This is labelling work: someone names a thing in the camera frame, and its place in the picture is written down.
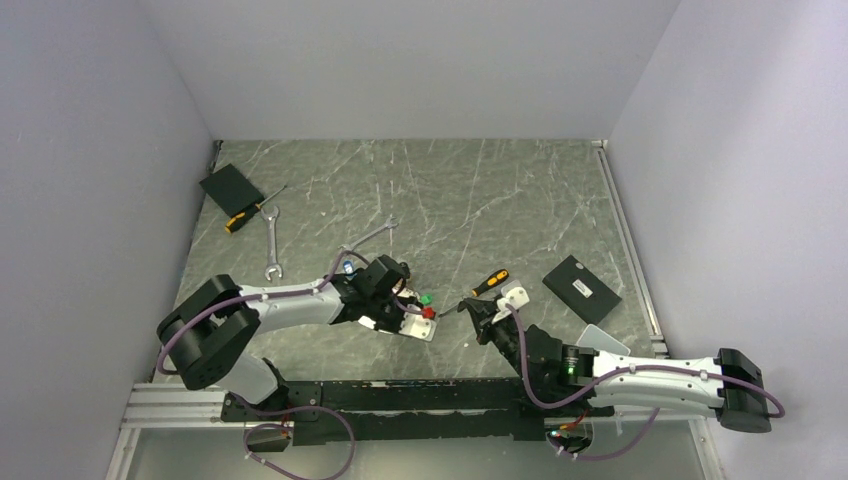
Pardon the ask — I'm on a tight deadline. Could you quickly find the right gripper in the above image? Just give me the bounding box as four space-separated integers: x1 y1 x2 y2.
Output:
464 296 534 383

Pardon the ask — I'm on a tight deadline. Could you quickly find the metal key organizer plate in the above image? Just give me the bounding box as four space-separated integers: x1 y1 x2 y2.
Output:
357 316 389 334

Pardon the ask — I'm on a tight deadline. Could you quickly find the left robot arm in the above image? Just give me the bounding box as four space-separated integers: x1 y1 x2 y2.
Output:
156 252 424 420

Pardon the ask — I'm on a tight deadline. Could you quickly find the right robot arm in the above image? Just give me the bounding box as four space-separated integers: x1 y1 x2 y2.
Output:
457 298 786 434

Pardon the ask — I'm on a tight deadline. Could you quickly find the right orange black screwdriver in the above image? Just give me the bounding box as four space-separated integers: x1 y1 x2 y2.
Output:
471 268 510 297

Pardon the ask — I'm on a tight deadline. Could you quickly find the orange black screwdriver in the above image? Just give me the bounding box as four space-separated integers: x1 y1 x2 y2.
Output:
471 268 510 297
224 184 288 234

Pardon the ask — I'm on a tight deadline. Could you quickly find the silver wrench near plate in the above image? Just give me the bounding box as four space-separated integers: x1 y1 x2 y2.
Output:
339 215 399 252

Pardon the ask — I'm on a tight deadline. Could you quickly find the right black box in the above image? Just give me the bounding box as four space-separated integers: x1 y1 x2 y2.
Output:
542 255 622 325

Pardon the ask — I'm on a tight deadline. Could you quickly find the black box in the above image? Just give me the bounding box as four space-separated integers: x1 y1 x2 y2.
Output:
199 165 265 217
542 255 622 325

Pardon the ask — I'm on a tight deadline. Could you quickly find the silver wrench left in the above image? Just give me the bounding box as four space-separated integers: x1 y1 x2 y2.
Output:
260 205 284 282

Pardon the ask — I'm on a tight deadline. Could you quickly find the left orange black screwdriver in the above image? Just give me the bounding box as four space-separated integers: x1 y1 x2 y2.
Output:
224 184 288 234

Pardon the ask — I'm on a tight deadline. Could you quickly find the left black box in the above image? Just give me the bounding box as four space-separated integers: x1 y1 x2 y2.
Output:
199 165 265 217

